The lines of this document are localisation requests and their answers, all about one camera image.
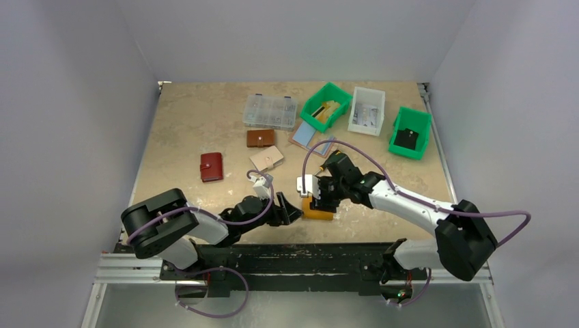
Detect cards in white bin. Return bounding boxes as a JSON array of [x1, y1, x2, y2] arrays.
[[352, 102, 379, 128]]

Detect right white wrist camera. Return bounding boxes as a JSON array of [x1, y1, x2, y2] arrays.
[[296, 174, 320, 199]]

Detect red leather card holder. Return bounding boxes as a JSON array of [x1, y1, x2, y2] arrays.
[[200, 152, 224, 183]]

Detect beige card holder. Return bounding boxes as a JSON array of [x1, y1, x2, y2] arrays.
[[249, 146, 284, 172]]

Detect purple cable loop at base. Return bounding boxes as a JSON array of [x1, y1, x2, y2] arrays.
[[175, 266, 250, 319]]

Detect white plastic bin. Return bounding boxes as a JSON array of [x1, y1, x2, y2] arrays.
[[348, 86, 386, 137]]

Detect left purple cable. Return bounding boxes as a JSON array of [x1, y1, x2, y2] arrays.
[[126, 169, 275, 247]]

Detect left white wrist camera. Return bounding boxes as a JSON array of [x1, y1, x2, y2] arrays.
[[249, 174, 273, 200]]

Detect clear plastic organizer box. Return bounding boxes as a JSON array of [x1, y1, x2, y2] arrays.
[[242, 94, 298, 131]]

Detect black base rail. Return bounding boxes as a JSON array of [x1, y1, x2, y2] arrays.
[[160, 242, 427, 297]]

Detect cards in green bin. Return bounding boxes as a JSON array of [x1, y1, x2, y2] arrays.
[[311, 100, 341, 124]]

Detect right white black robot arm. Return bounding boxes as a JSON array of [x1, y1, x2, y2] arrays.
[[296, 151, 498, 282]]

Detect stack of loose cards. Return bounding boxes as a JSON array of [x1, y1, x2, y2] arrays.
[[288, 121, 337, 159]]

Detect aluminium frame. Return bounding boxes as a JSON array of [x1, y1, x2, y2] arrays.
[[81, 253, 506, 327]]

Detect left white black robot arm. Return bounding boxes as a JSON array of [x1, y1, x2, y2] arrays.
[[120, 188, 303, 270]]

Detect mustard yellow card holder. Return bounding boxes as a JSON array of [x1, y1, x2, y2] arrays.
[[302, 197, 334, 221]]

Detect brown leather card holder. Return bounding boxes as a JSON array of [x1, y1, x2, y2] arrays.
[[246, 129, 276, 148]]

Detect green bin with cards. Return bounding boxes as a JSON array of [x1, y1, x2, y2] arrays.
[[300, 82, 353, 133]]

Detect black card holder in bin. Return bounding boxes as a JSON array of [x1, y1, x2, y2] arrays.
[[393, 128, 419, 150]]

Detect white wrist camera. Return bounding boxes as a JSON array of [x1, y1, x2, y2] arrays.
[[249, 174, 273, 200], [296, 174, 320, 199]]

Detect green bin right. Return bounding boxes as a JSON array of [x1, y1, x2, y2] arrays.
[[388, 107, 432, 160]]

